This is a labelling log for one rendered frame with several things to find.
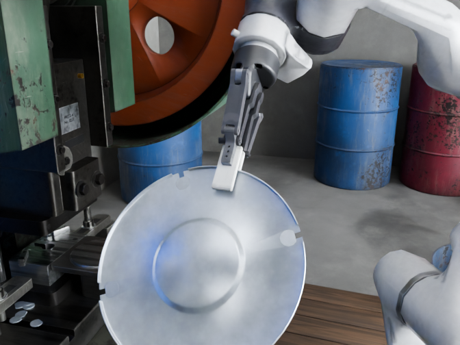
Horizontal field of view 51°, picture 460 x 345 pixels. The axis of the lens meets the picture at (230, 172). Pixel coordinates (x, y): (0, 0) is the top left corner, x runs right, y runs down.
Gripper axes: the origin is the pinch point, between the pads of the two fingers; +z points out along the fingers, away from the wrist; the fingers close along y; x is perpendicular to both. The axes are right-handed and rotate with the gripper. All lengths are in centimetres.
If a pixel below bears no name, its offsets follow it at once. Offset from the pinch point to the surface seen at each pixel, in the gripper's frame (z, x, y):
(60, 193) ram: 2.4, -36.9, -13.5
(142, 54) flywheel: -43, -41, -28
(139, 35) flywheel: -46, -41, -25
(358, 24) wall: -249, -14, -240
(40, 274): 16, -42, -24
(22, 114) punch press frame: -1.6, -31.4, 8.4
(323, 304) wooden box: -3, 6, -102
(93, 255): 10.4, -33.6, -26.2
